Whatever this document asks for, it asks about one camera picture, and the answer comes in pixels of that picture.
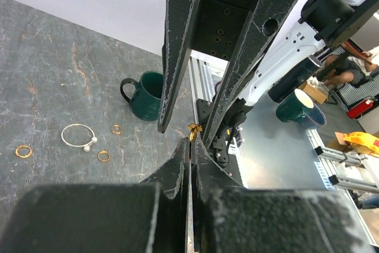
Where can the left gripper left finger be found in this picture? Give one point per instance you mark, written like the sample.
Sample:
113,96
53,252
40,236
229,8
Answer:
150,216

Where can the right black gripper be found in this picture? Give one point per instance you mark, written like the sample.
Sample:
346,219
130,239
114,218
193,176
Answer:
217,30

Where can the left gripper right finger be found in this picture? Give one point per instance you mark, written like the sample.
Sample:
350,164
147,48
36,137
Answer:
231,218

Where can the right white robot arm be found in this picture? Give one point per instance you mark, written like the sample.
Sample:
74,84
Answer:
310,26

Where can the dark green mug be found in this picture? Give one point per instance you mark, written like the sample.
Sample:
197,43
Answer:
146,99

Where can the green mug outside enclosure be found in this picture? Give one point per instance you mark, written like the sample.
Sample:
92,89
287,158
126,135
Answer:
299,108

